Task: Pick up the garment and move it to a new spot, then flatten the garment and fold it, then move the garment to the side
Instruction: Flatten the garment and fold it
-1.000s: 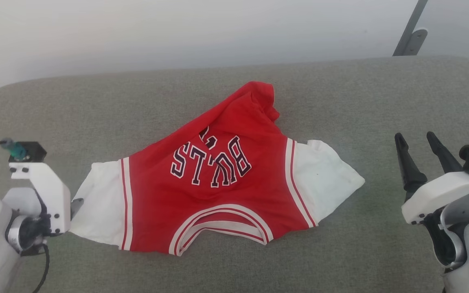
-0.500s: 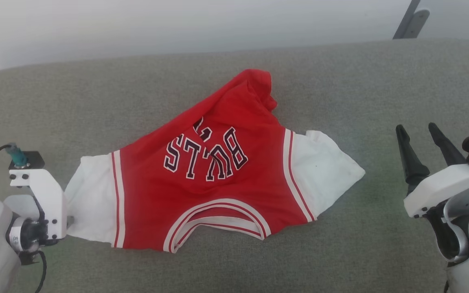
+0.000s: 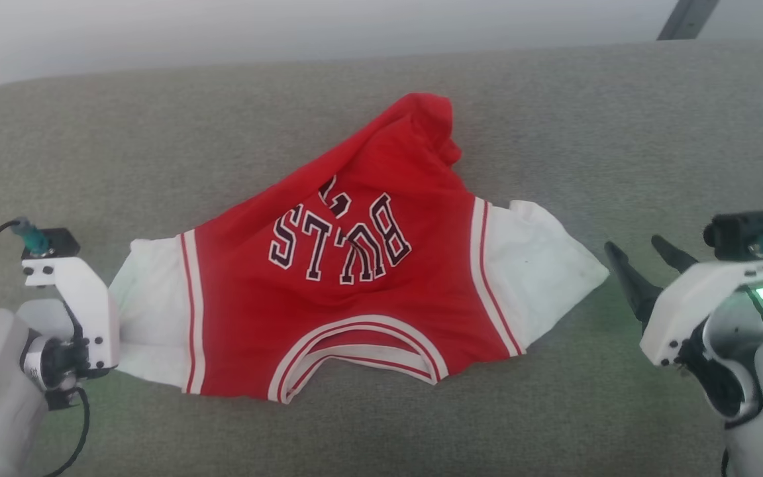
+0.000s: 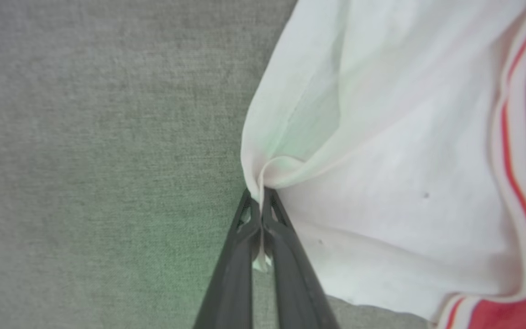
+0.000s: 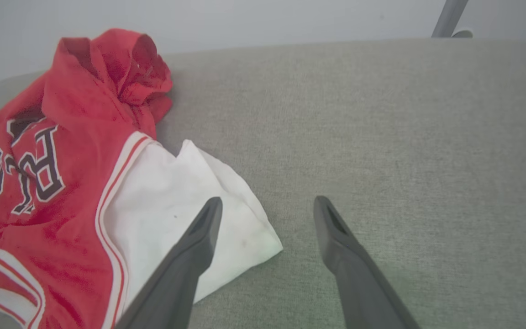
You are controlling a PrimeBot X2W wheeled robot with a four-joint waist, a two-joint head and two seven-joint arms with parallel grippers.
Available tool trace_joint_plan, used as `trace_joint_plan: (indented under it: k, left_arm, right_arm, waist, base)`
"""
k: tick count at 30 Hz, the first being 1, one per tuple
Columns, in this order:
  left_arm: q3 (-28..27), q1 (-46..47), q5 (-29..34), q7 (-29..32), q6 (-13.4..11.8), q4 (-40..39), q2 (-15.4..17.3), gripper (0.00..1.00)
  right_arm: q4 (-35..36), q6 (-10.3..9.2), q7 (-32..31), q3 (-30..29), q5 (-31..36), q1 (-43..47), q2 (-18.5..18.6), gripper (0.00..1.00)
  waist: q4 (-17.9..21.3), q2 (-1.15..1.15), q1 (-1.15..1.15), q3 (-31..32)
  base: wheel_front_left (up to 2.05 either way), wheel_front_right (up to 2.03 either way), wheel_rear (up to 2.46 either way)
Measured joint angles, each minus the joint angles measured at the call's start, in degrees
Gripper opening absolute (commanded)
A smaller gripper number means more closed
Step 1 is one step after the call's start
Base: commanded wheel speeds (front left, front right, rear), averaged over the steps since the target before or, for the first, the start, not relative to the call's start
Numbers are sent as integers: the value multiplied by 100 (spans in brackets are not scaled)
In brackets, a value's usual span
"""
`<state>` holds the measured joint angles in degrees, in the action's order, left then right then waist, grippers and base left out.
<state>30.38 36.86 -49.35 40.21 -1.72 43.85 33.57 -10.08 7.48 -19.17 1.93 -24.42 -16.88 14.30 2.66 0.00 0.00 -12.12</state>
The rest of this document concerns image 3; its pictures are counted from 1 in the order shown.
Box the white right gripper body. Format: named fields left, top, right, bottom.
left=640, top=258, right=763, bottom=368

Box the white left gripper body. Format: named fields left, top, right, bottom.
left=23, top=255, right=121, bottom=372

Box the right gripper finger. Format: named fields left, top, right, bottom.
left=651, top=235, right=699, bottom=273
left=605, top=242, right=664, bottom=326

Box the red white Bulls jersey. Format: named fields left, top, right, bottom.
left=109, top=93, right=611, bottom=405

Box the grey metal wall pole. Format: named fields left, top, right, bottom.
left=656, top=0, right=720, bottom=42

